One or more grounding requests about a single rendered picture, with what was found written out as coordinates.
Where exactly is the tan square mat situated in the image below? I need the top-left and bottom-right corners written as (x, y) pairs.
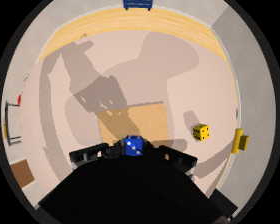
top-left (98, 103), bottom-right (169, 148)

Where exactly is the yellow die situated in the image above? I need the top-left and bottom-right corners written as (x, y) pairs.
top-left (193, 124), bottom-right (209, 141)

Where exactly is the blue die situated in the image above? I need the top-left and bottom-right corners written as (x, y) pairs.
top-left (125, 135), bottom-right (143, 156)

